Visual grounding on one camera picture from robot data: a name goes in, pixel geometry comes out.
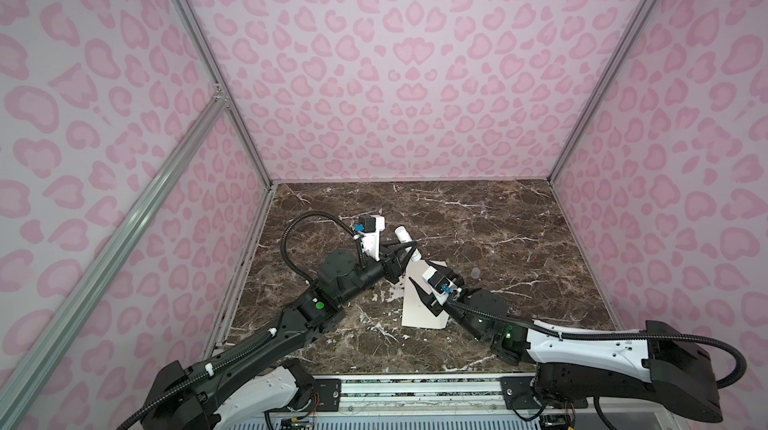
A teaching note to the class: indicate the aluminium diagonal frame bar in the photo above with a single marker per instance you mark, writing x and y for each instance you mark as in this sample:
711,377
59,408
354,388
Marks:
34,370

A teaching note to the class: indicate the metal base rail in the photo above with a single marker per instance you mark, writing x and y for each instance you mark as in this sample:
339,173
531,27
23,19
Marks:
460,401

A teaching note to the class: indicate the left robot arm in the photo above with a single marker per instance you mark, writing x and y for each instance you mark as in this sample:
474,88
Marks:
190,398

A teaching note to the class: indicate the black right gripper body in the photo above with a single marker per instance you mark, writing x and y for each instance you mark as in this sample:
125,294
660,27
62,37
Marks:
459,301

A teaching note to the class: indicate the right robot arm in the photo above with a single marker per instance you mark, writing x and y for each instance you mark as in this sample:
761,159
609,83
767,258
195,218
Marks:
656,363

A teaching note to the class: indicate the aluminium corner frame post right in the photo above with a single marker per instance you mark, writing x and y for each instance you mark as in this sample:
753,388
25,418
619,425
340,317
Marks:
629,37

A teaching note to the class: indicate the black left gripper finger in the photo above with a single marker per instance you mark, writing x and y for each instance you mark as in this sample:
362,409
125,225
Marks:
410,254
396,245

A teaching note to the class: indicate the white glue stick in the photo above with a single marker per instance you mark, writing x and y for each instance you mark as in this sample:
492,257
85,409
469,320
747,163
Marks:
404,236

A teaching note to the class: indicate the aluminium corner frame post left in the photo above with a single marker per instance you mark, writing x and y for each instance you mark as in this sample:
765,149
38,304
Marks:
201,44

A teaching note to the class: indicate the aluminium corner frame post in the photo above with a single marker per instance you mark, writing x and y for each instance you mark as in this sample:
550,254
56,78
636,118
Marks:
201,44
629,37

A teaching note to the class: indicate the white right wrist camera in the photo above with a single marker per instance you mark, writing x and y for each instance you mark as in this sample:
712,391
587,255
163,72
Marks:
443,283

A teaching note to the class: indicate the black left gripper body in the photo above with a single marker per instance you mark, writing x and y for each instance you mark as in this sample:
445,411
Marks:
389,268

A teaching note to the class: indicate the cream white envelope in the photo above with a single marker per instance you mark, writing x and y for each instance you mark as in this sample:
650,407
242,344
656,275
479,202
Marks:
414,313

